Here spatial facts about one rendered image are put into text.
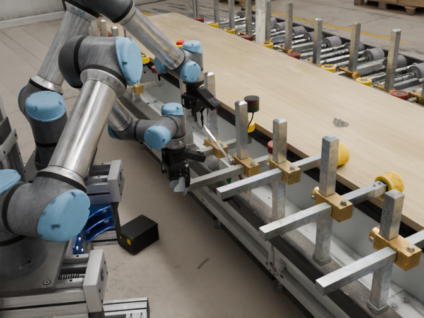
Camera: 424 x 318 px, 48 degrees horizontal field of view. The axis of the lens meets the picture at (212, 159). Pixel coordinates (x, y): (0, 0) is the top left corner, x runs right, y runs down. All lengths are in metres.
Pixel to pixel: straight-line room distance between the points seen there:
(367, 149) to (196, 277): 1.20
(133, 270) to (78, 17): 1.54
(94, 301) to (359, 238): 0.99
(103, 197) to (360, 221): 0.90
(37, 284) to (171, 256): 1.69
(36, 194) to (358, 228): 1.15
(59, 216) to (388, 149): 1.33
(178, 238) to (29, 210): 1.93
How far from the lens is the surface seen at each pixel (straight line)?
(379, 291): 1.50
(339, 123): 2.13
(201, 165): 2.24
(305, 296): 2.33
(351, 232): 1.85
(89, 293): 1.24
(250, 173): 1.87
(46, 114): 1.57
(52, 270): 1.23
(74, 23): 1.68
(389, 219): 1.34
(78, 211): 1.09
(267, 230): 1.38
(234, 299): 2.54
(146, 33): 1.63
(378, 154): 1.94
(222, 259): 2.77
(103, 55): 1.23
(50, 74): 1.70
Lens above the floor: 1.80
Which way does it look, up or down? 29 degrees down
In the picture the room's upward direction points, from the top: 3 degrees counter-clockwise
